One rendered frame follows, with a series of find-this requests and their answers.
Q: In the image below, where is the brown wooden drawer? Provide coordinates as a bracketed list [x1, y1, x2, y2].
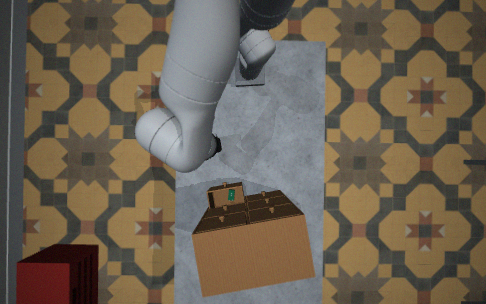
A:
[248, 196, 290, 211]
[204, 203, 246, 219]
[206, 182, 245, 209]
[249, 204, 300, 223]
[196, 212, 247, 233]
[247, 191, 283, 202]

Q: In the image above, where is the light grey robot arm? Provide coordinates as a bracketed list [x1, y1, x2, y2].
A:
[135, 0, 295, 173]

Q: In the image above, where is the brown wooden chest of drawers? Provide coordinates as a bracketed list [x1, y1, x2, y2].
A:
[192, 190, 316, 297]

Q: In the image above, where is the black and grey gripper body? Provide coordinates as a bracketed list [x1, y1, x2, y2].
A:
[205, 134, 222, 161]

